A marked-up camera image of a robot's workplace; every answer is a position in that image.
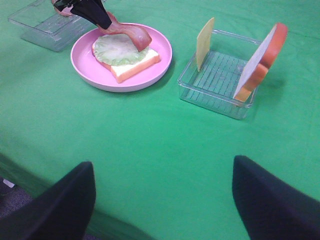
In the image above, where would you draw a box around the green lettuce leaf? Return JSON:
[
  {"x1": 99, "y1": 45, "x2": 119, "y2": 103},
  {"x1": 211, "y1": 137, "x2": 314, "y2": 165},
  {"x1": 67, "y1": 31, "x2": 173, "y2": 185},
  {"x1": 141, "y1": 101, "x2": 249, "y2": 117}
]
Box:
[{"x1": 92, "y1": 34, "x2": 151, "y2": 66}]

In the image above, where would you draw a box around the green tablecloth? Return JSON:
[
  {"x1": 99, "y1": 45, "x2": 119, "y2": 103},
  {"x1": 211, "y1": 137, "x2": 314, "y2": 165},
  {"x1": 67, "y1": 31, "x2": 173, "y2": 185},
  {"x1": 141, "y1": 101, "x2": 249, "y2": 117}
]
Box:
[{"x1": 0, "y1": 0, "x2": 320, "y2": 240}]

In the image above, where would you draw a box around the clear plastic tray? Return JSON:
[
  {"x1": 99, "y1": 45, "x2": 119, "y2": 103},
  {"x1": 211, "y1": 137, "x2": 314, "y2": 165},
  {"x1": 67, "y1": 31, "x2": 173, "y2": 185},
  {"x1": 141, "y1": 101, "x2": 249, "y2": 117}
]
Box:
[
  {"x1": 8, "y1": 0, "x2": 93, "y2": 52},
  {"x1": 177, "y1": 29, "x2": 262, "y2": 120}
]

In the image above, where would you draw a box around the white toast bread slice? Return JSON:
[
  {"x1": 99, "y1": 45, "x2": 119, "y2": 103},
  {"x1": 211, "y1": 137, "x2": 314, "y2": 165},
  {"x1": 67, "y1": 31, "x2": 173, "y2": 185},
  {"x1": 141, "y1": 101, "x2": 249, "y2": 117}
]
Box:
[{"x1": 91, "y1": 45, "x2": 161, "y2": 84}]

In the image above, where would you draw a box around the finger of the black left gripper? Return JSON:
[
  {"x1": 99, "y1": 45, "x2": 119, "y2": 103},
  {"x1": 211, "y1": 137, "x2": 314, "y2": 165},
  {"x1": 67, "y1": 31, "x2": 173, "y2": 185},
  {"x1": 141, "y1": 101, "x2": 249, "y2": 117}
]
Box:
[{"x1": 70, "y1": 0, "x2": 112, "y2": 29}]

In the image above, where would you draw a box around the bacon strip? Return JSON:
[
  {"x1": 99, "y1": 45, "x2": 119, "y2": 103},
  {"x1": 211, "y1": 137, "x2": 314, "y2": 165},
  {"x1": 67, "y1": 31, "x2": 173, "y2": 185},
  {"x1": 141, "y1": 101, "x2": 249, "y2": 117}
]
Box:
[
  {"x1": 51, "y1": 0, "x2": 76, "y2": 17},
  {"x1": 97, "y1": 11, "x2": 152, "y2": 52}
]

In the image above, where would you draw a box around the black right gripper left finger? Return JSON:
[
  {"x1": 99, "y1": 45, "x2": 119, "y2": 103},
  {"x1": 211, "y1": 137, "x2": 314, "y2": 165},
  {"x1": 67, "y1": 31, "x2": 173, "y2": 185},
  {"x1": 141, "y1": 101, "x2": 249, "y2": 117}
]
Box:
[{"x1": 0, "y1": 161, "x2": 96, "y2": 240}]

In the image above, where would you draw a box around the toast slice in right tray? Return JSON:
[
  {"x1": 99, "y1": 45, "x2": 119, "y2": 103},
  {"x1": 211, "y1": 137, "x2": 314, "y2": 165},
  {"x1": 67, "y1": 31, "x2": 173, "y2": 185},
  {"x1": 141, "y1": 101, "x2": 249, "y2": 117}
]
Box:
[{"x1": 233, "y1": 22, "x2": 288, "y2": 102}]

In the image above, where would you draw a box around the clear right plastic tray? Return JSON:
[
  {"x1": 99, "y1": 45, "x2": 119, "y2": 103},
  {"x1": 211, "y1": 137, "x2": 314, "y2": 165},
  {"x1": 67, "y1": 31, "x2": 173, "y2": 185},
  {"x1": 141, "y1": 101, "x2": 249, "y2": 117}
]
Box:
[{"x1": 177, "y1": 29, "x2": 262, "y2": 120}]

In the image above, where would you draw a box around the pink round plate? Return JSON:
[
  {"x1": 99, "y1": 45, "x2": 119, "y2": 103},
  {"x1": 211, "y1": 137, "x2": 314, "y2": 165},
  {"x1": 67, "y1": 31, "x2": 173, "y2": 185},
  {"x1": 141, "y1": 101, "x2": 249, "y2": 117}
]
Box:
[{"x1": 70, "y1": 23, "x2": 173, "y2": 93}]

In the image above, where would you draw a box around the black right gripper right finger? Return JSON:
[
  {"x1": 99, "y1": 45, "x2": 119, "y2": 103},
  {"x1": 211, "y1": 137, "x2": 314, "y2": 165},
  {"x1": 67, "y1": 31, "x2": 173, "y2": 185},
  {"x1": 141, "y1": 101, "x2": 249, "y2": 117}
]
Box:
[{"x1": 232, "y1": 155, "x2": 320, "y2": 240}]

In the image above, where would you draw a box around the clear left plastic tray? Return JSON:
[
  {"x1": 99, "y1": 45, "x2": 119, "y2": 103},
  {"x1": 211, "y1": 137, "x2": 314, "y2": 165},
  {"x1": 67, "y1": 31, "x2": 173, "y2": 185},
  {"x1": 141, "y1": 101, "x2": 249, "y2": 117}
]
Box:
[{"x1": 8, "y1": 0, "x2": 93, "y2": 52}]

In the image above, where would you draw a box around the yellow cheese slice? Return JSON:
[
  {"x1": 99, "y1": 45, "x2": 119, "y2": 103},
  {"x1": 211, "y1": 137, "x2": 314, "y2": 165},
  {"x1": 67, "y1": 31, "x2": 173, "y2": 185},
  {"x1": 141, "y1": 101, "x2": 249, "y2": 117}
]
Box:
[{"x1": 195, "y1": 17, "x2": 215, "y2": 72}]

